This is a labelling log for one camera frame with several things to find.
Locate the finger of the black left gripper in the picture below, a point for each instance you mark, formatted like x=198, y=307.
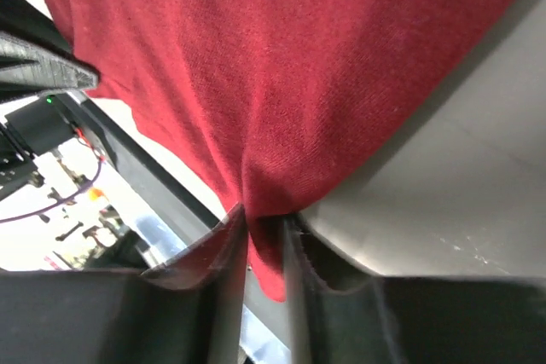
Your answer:
x=26, y=67

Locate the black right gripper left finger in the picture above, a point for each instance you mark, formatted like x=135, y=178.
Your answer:
x=187, y=310

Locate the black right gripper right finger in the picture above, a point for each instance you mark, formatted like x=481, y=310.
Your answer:
x=342, y=314

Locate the dark red t shirt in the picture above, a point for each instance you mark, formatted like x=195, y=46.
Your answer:
x=272, y=103

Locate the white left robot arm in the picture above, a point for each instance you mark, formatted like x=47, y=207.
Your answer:
x=39, y=126

